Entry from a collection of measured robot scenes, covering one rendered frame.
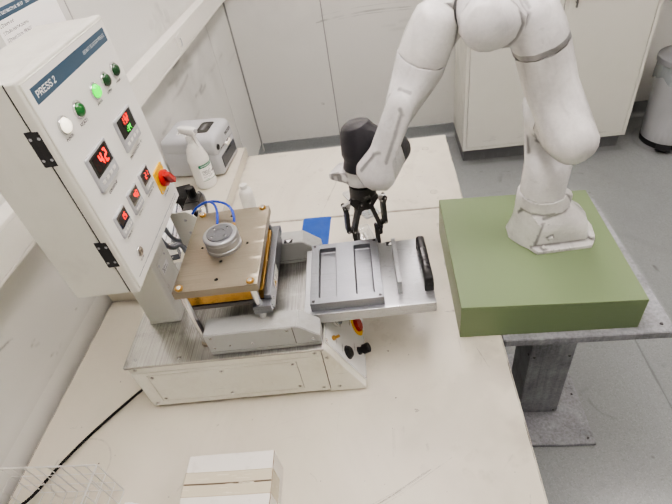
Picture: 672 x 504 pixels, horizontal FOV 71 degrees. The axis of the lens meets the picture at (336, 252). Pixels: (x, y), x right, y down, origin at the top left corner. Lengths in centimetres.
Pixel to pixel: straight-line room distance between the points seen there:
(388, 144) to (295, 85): 241
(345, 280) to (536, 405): 113
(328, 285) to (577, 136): 62
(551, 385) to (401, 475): 94
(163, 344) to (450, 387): 68
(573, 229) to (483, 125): 191
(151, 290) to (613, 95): 287
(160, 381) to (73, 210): 50
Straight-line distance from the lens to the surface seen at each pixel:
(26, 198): 93
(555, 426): 204
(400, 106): 106
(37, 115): 83
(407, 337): 128
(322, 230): 163
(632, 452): 208
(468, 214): 145
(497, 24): 98
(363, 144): 122
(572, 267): 134
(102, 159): 94
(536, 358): 175
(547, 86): 111
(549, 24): 106
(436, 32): 104
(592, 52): 321
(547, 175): 125
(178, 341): 119
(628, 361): 230
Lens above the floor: 176
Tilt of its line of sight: 41 degrees down
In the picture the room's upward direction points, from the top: 11 degrees counter-clockwise
